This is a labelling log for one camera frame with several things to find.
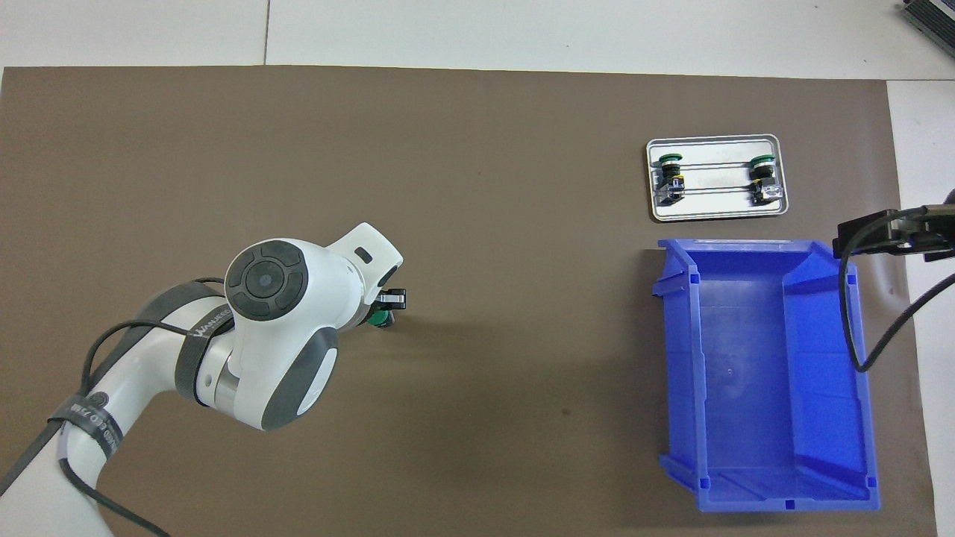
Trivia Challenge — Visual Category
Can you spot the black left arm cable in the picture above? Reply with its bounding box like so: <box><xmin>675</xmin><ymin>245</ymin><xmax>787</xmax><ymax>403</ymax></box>
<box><xmin>0</xmin><ymin>277</ymin><xmax>228</xmax><ymax>537</ymax></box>

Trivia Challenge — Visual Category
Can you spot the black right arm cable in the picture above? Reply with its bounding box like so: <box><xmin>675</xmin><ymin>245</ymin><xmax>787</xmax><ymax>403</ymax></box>
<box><xmin>839</xmin><ymin>207</ymin><xmax>955</xmax><ymax>374</ymax></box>

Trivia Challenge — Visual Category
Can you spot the blue plastic storage bin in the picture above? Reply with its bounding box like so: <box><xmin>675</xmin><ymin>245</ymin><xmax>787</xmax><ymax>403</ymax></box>
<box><xmin>651</xmin><ymin>238</ymin><xmax>881</xmax><ymax>514</ymax></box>

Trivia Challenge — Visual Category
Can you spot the silver metal tray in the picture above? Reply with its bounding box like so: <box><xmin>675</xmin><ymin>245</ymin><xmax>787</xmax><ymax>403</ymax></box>
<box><xmin>645</xmin><ymin>134</ymin><xmax>790</xmax><ymax>223</ymax></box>

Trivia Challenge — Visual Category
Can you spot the brown table mat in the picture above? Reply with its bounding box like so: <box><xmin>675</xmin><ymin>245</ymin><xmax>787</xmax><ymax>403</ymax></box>
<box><xmin>0</xmin><ymin>66</ymin><xmax>937</xmax><ymax>537</ymax></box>

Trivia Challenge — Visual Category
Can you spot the grey ribbed device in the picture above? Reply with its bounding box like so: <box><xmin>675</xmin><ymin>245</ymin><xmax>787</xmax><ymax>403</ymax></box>
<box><xmin>899</xmin><ymin>0</ymin><xmax>955</xmax><ymax>49</ymax></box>

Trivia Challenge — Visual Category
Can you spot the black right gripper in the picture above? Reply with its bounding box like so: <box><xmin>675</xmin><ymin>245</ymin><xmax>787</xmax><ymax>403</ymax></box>
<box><xmin>832</xmin><ymin>189</ymin><xmax>955</xmax><ymax>262</ymax></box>

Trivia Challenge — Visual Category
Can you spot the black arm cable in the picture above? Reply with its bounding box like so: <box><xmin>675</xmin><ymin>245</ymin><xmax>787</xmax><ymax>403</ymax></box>
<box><xmin>0</xmin><ymin>277</ymin><xmax>228</xmax><ymax>537</ymax></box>
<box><xmin>839</xmin><ymin>207</ymin><xmax>955</xmax><ymax>374</ymax></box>

